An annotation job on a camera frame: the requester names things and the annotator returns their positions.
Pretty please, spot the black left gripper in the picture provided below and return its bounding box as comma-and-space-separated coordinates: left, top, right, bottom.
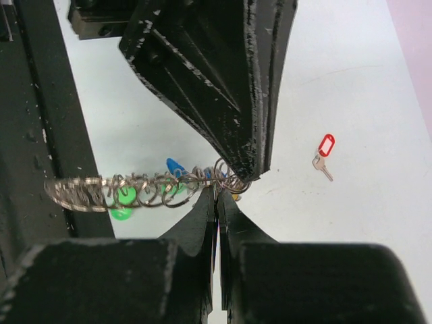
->
67, 0, 138, 40

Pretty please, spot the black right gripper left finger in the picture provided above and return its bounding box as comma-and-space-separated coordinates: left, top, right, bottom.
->
1, 188, 216, 323

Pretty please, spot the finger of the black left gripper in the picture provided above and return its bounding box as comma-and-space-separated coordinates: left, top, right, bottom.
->
119, 1, 263, 182
244, 1, 298, 178

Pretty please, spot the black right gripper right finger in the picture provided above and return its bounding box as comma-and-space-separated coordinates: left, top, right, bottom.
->
216, 192, 426, 323

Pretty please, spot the large keyring with many rings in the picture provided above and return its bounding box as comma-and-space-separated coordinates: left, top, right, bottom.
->
44, 158, 250, 220

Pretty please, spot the key with red tag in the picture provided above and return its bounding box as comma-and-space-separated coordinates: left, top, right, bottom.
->
312, 134, 335, 182

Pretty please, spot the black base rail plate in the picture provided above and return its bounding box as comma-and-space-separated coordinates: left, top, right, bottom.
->
1, 1, 113, 275

